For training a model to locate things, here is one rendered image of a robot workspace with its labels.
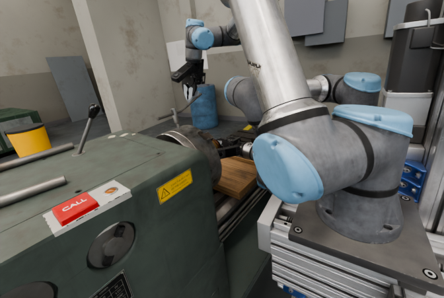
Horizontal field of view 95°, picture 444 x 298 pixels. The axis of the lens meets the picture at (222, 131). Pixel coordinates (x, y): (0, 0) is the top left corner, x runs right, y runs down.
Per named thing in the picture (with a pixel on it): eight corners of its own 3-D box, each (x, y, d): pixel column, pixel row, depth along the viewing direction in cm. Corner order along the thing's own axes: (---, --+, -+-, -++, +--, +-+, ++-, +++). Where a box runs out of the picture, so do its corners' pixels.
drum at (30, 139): (53, 161, 378) (36, 121, 352) (66, 164, 356) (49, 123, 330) (20, 174, 340) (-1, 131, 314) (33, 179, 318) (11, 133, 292)
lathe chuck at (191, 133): (215, 205, 81) (195, 129, 74) (170, 191, 102) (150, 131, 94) (229, 193, 87) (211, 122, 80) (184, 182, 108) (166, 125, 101)
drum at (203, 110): (223, 122, 501) (219, 82, 468) (209, 131, 451) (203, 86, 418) (203, 120, 533) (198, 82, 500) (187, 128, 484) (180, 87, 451)
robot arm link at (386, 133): (418, 180, 36) (438, 105, 32) (362, 203, 32) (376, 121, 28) (355, 153, 47) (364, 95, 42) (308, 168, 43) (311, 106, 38)
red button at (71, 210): (64, 230, 35) (59, 221, 34) (54, 217, 39) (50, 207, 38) (100, 209, 39) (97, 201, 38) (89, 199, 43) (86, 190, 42)
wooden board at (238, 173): (239, 200, 95) (238, 193, 94) (187, 178, 117) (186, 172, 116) (269, 170, 117) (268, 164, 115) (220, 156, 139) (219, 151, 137)
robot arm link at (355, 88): (359, 115, 72) (365, 75, 67) (330, 108, 84) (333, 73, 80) (385, 110, 75) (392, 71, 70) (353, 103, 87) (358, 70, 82)
